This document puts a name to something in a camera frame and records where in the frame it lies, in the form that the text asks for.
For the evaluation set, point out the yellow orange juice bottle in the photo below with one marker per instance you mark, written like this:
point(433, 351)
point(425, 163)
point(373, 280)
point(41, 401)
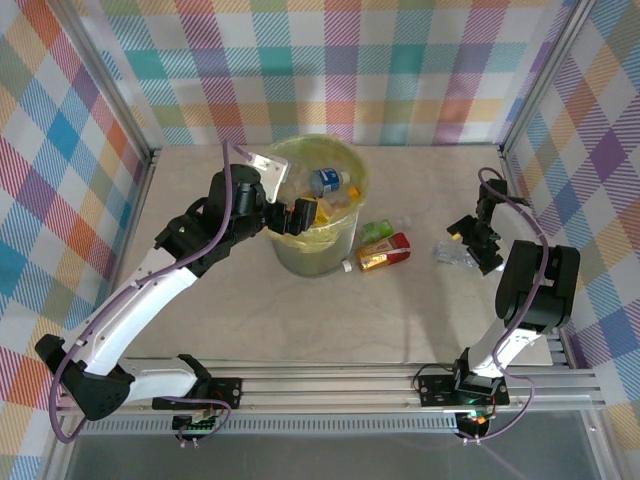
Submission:
point(324, 215)

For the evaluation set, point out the clear bottle blue label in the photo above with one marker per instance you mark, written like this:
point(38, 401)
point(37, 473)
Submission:
point(325, 180)

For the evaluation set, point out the clear bottle green label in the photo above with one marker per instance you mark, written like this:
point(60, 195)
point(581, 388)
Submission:
point(375, 230)

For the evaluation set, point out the red and gold tea bottle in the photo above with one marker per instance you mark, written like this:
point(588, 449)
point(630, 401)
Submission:
point(382, 252)

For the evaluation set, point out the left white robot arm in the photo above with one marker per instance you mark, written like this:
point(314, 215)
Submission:
point(140, 305)

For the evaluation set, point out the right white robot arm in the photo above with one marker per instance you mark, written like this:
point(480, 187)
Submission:
point(535, 285)

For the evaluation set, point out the bin with yellow bag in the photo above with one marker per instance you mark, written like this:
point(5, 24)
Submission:
point(290, 237)

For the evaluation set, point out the translucent round waste bin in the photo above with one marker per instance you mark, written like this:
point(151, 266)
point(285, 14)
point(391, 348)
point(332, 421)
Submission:
point(310, 260)

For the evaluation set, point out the right controller board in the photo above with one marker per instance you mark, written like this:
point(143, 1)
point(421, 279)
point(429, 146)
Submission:
point(475, 419)

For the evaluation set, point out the controller board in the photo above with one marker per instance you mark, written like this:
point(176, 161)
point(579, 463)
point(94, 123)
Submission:
point(197, 422)
point(475, 419)

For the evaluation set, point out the left controller board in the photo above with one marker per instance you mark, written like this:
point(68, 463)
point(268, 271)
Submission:
point(197, 422)

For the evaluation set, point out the left aluminium side rail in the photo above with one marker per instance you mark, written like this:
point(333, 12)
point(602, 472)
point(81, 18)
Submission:
point(141, 195)

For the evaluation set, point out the right aluminium frame post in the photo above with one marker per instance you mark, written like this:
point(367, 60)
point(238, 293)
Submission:
point(546, 75)

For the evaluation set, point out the aluminium frame post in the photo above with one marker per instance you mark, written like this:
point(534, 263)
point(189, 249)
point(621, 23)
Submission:
point(109, 75)
point(546, 75)

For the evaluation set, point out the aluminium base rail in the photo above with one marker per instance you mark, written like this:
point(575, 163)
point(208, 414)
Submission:
point(325, 390)

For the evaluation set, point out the left aluminium frame post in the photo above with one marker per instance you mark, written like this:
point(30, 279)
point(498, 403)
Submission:
point(109, 75)

